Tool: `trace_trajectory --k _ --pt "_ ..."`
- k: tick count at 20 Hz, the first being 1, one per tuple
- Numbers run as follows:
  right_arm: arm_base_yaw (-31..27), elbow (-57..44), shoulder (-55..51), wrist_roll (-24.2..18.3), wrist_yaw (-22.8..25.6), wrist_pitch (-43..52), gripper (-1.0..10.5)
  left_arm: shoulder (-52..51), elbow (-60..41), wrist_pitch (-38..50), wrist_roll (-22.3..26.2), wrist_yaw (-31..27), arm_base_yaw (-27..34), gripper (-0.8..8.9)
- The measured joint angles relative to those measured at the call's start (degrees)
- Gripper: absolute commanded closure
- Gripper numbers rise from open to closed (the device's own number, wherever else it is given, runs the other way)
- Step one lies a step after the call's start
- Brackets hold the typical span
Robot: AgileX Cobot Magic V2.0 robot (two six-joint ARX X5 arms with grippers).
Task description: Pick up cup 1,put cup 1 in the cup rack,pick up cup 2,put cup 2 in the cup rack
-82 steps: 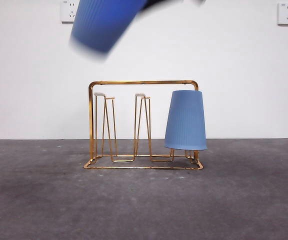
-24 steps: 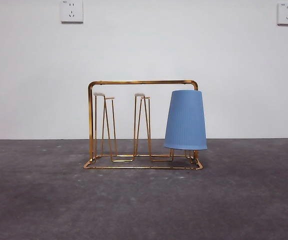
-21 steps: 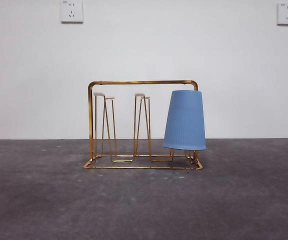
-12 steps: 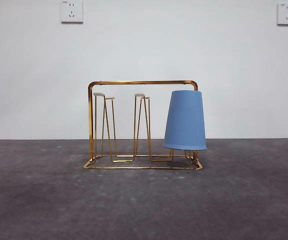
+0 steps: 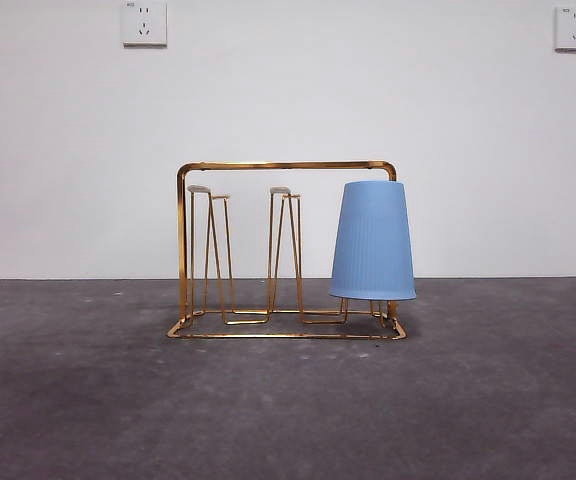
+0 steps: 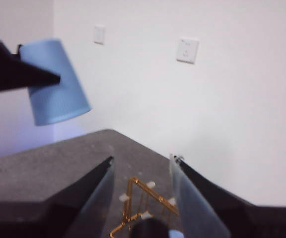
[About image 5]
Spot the blue ribbed plastic cup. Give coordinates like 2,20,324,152
328,180,417,303

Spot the gold wire cup rack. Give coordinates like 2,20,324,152
166,159,408,341

